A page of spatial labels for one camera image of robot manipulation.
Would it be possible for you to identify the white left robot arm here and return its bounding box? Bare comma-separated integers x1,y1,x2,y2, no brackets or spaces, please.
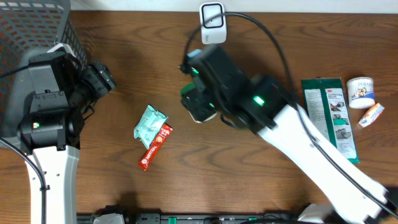
15,60,116,223

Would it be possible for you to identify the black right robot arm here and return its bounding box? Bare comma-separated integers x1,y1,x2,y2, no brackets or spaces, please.
180,75,397,223

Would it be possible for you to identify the orange snack packet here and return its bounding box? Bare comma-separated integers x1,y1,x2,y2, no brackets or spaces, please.
358,103,384,128

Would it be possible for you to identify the green 3M package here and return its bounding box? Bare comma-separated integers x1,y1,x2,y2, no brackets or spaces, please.
301,78,360,164

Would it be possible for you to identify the light green crinkled pouch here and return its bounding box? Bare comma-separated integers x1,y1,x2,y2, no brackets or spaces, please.
134,105,169,149

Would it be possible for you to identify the grey plastic mesh basket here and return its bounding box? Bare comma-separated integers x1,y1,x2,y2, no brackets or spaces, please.
1,0,90,147

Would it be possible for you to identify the red stick sachet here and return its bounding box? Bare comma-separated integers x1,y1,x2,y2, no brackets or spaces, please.
139,123,173,170

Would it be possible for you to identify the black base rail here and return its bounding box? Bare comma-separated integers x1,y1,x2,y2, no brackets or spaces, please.
77,212,297,224

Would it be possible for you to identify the white blue-label tub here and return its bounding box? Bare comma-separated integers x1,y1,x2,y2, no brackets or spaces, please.
346,77,376,109

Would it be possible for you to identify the white barcode scanner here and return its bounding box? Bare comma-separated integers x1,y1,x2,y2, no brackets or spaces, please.
199,2,227,45

